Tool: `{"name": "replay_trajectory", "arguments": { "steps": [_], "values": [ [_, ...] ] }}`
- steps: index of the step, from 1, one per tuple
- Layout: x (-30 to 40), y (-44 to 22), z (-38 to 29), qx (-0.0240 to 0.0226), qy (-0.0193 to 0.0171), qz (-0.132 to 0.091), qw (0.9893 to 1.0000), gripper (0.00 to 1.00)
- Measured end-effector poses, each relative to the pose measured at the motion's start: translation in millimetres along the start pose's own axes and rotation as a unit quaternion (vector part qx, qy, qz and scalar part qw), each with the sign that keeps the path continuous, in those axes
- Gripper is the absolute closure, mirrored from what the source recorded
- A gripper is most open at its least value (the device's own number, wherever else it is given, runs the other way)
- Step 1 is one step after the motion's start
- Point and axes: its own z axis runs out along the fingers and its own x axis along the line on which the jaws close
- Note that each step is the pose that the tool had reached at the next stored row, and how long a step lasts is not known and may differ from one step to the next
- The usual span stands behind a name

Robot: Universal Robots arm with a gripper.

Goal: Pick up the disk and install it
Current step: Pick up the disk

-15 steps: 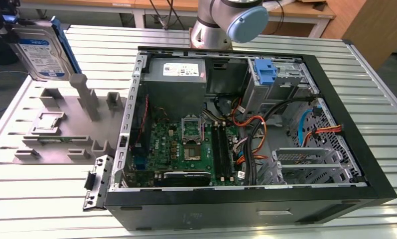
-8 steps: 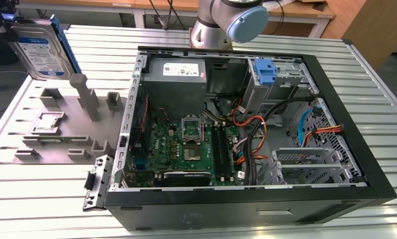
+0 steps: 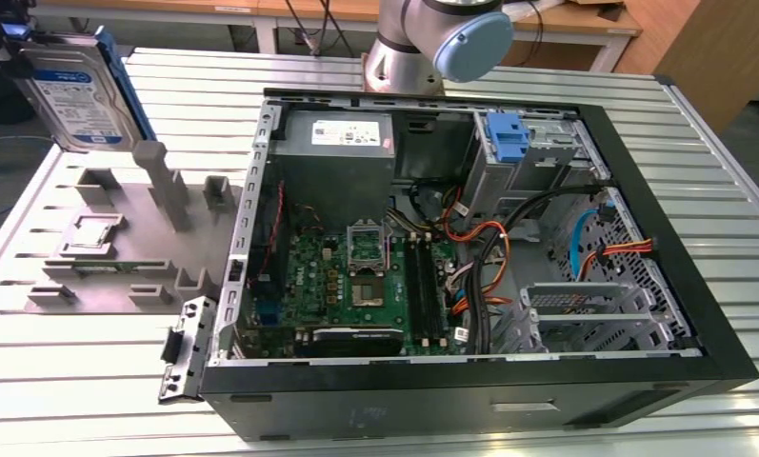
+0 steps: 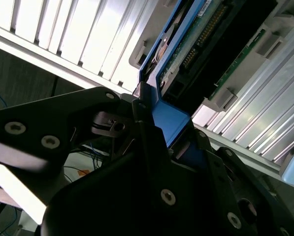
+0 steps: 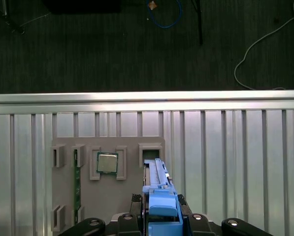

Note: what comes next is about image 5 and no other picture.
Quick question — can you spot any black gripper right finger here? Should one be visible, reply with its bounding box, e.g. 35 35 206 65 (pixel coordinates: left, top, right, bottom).
177 193 268 236

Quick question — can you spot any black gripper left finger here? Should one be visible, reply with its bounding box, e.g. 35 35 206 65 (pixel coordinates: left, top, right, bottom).
63 193 145 236

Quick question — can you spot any hard disk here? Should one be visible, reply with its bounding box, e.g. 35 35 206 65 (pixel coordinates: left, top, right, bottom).
141 158 186 236

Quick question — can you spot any grey parts rack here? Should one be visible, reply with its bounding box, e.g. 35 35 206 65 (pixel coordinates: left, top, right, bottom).
50 136 166 233

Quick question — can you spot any green RAM stick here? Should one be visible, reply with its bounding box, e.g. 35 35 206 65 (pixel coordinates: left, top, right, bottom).
73 149 82 219

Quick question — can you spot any silver CPU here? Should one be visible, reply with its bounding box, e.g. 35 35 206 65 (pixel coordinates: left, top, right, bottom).
96 151 119 175

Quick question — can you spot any black desk leg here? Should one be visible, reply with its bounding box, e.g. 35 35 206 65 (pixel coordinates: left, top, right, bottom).
191 0 204 46

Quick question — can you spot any white floor cable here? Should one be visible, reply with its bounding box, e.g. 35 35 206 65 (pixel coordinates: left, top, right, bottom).
233 0 294 90

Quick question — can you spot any blue floor cable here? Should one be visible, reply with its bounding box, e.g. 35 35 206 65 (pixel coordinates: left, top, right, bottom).
148 0 184 29

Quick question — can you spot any metal stand frame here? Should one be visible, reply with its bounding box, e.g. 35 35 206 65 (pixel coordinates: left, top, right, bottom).
0 0 25 34

